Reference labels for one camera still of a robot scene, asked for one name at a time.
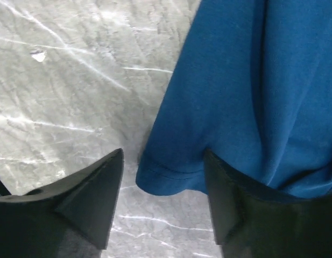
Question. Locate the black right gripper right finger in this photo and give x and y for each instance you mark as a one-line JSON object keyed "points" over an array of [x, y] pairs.
{"points": [[253, 220]]}

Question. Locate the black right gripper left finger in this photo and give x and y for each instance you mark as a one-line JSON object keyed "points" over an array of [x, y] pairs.
{"points": [[71, 217]]}

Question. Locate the blue printed t-shirt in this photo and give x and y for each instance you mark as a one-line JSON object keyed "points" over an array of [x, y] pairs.
{"points": [[253, 83]]}

